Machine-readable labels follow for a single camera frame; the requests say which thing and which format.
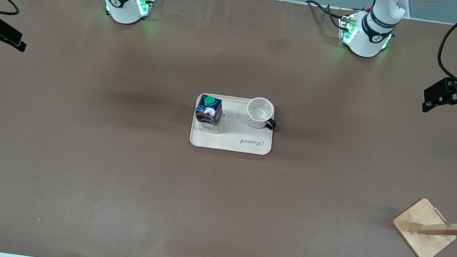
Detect wooden cup rack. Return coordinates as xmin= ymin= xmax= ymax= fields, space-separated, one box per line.
xmin=387 ymin=189 xmax=457 ymax=257

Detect cream tray with Rabbit print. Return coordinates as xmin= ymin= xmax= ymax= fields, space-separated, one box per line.
xmin=188 ymin=91 xmax=279 ymax=158

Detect black cables at left arm base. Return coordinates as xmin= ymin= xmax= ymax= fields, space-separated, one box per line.
xmin=302 ymin=0 xmax=351 ymax=31

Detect blue white milk carton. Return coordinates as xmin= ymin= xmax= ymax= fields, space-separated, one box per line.
xmin=192 ymin=94 xmax=226 ymax=135

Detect white cup with black handle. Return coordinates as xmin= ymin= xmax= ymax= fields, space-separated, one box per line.
xmin=244 ymin=95 xmax=280 ymax=132

